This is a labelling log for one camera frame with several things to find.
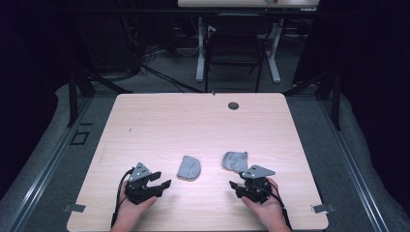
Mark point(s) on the black folding chair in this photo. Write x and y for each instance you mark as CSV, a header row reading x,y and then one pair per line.
x,y
237,48

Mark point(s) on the dark round table grommet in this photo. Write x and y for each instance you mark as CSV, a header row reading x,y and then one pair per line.
x,y
233,105

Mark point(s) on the light grey sock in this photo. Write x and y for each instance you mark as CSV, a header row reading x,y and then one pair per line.
x,y
233,160

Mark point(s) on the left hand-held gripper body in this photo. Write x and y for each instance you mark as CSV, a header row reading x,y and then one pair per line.
x,y
140,190

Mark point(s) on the grey tape strip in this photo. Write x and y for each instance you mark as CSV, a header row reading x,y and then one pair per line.
x,y
323,208
74,208

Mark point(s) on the aluminium floor rail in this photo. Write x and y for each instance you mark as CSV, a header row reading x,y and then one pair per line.
x,y
48,164
351,161

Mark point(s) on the person's right hand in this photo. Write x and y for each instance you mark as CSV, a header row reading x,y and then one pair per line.
x,y
267,209

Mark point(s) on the white-legged background desk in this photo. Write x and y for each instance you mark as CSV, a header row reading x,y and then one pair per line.
x,y
248,3

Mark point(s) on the black metal stand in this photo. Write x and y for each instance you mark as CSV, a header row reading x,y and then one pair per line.
x,y
79,87
328,90

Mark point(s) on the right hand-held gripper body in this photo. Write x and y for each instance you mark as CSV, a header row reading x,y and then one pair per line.
x,y
256,187

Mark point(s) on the dark grey sock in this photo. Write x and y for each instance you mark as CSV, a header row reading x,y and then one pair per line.
x,y
188,169

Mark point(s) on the person's left hand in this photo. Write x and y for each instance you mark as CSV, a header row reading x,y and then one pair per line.
x,y
133,211

